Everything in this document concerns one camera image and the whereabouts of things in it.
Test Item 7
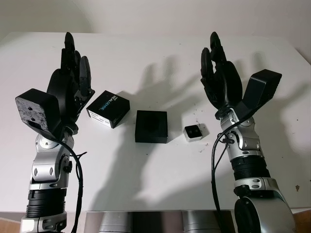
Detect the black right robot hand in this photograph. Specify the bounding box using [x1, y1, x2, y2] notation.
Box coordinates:
[200, 31, 244, 119]

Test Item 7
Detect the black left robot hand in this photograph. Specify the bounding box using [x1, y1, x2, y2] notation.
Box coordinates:
[46, 32, 96, 134]

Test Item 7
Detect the black labelled box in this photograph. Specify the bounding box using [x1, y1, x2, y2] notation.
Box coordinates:
[86, 90, 131, 129]

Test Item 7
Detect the small silver depth camera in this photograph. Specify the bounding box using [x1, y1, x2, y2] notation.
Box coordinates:
[183, 124, 204, 143]

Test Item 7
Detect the silver robot leg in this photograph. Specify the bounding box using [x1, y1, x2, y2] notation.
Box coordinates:
[182, 211, 219, 233]
[99, 211, 134, 233]

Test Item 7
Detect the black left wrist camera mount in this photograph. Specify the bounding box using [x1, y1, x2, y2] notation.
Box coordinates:
[15, 88, 65, 140]

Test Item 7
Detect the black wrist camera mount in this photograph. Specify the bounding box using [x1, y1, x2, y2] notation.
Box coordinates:
[15, 88, 65, 140]
[237, 69, 282, 119]

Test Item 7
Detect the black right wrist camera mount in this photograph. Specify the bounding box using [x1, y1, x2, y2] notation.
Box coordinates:
[237, 69, 282, 119]

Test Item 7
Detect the black camera box base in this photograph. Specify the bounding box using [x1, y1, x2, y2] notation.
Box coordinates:
[134, 110, 168, 144]

